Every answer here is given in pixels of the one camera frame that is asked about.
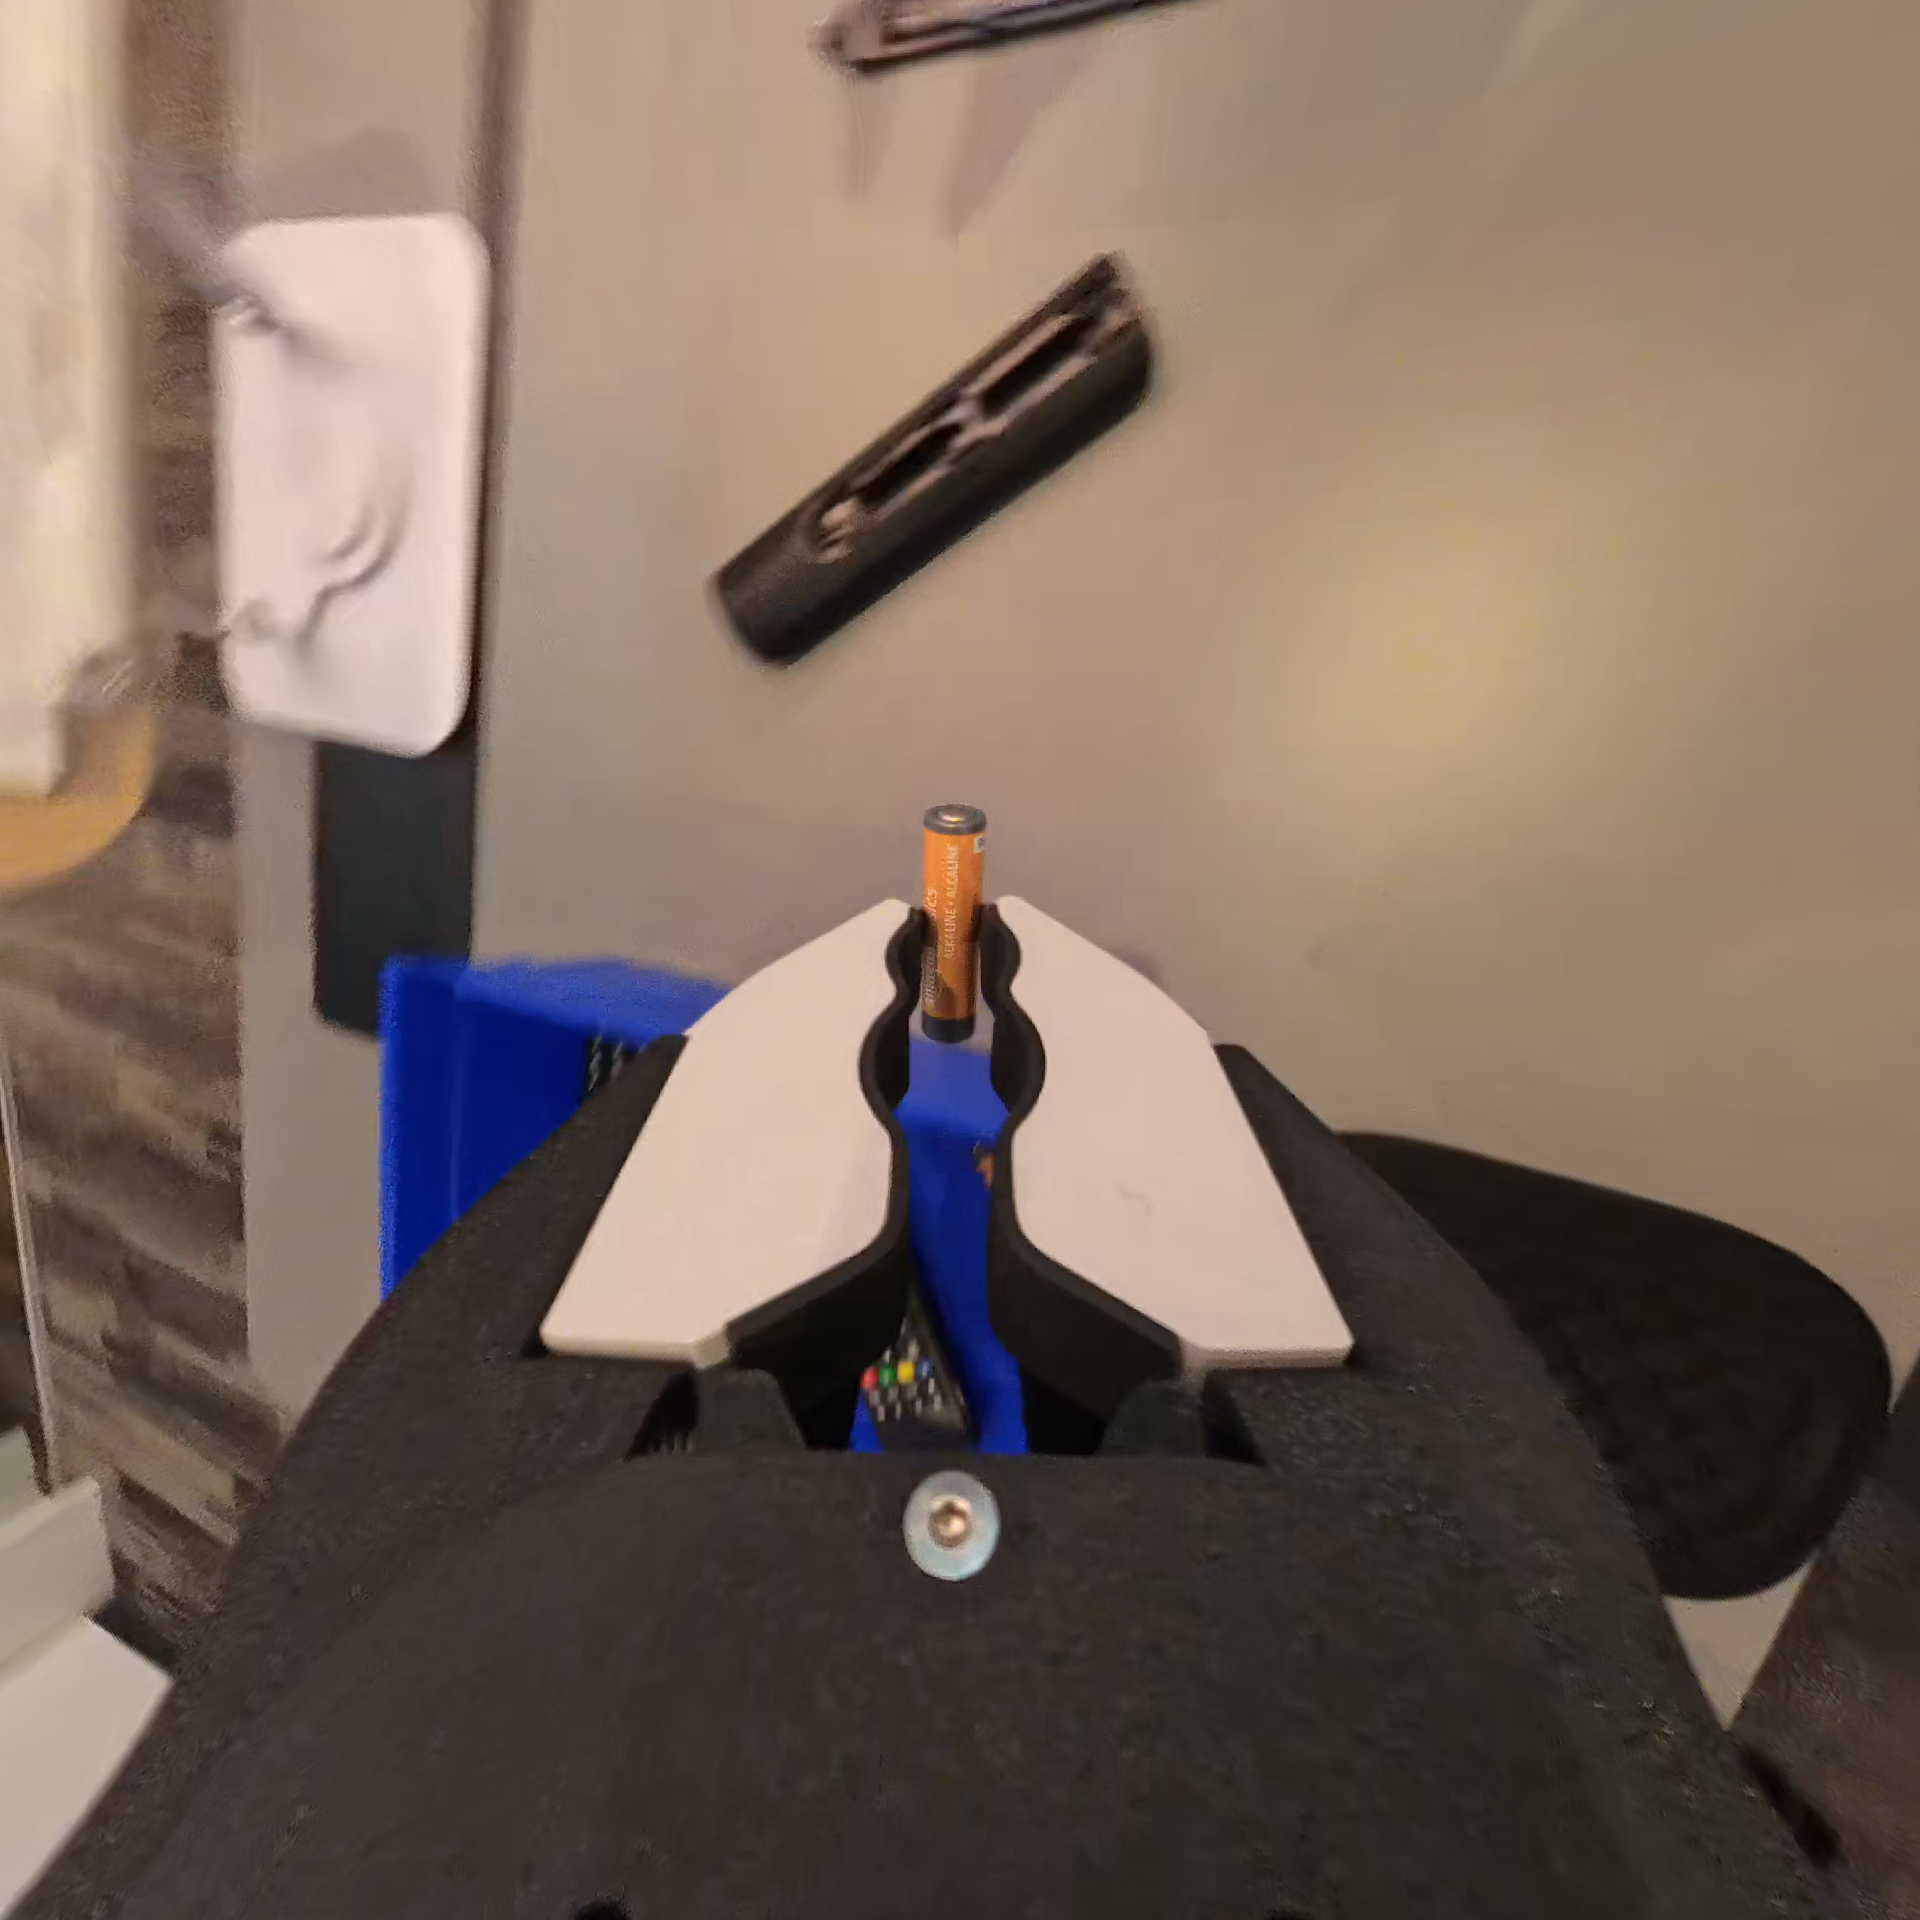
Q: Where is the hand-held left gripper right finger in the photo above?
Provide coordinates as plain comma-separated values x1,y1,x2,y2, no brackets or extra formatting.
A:
983,893,1360,1370

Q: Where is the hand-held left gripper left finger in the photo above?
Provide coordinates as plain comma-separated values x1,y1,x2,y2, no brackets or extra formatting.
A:
536,895,920,1374

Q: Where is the blue plastic bin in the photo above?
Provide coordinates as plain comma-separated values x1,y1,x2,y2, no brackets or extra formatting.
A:
378,954,1035,1458

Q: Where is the orange black battery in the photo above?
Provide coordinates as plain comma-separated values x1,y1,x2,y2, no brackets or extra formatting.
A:
919,805,991,1046

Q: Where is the black remote control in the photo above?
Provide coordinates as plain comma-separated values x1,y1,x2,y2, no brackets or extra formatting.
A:
858,1305,975,1454
709,254,1159,666

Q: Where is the black battery cover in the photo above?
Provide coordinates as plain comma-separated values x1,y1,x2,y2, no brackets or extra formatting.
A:
814,0,1203,73

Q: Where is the black desk mat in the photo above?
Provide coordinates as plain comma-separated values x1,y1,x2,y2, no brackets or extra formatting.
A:
312,742,480,1039

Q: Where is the white stand base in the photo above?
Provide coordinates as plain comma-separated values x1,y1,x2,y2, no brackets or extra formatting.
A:
215,212,495,756

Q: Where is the printed instruction sheet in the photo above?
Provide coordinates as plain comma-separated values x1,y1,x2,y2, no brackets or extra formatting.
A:
0,0,138,799

